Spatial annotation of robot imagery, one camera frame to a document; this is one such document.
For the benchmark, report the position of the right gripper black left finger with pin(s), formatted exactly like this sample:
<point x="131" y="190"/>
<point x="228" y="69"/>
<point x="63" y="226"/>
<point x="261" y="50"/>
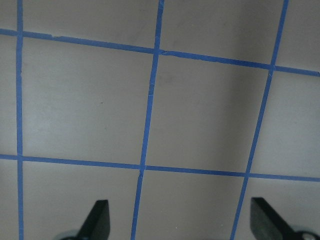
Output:
<point x="97" y="225"/>

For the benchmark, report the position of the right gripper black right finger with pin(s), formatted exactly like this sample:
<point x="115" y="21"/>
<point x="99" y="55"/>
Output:
<point x="266" y="223"/>

